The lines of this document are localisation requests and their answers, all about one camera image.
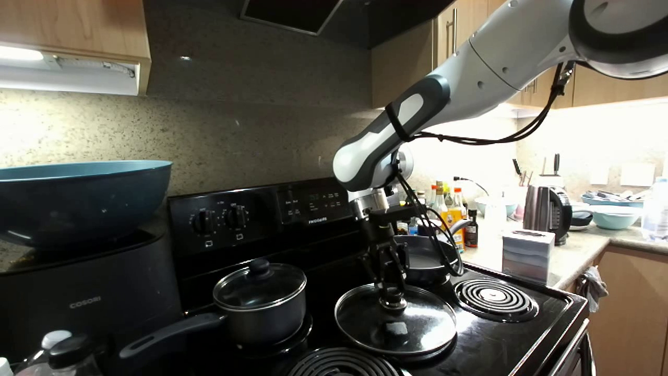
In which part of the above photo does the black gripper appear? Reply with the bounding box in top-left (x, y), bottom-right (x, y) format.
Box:
top-left (349, 189), bottom-right (412, 309)

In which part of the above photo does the clear glass pan lid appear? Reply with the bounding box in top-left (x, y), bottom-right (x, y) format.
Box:
top-left (334, 285), bottom-right (458, 357)

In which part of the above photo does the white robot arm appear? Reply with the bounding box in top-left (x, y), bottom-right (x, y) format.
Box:
top-left (333, 0), bottom-right (668, 227)

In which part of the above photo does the black frying pan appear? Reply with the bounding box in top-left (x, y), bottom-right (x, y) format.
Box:
top-left (397, 234), bottom-right (464, 285)

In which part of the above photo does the front left coil burner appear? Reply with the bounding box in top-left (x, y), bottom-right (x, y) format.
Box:
top-left (453, 278), bottom-right (539, 323)

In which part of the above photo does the small black lidded saucepan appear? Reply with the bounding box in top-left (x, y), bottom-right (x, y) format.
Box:
top-left (120, 260), bottom-right (307, 359)

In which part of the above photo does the black electric stove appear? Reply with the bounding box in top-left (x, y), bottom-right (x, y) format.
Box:
top-left (170, 178), bottom-right (595, 376)

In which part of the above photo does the black electric kettle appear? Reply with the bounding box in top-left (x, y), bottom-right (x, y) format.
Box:
top-left (523, 152), bottom-right (573, 247)

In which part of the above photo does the wooden upper cabinet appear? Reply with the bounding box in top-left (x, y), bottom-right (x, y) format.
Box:
top-left (368, 0), bottom-right (668, 111)

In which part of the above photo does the black countertop appliance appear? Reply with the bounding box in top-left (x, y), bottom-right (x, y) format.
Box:
top-left (0, 232), bottom-right (182, 359)

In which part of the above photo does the blue bowl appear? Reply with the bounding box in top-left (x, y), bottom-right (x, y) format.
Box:
top-left (0, 160), bottom-right (171, 250)

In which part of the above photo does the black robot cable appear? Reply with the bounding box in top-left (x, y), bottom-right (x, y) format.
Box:
top-left (386, 60), bottom-right (576, 149)

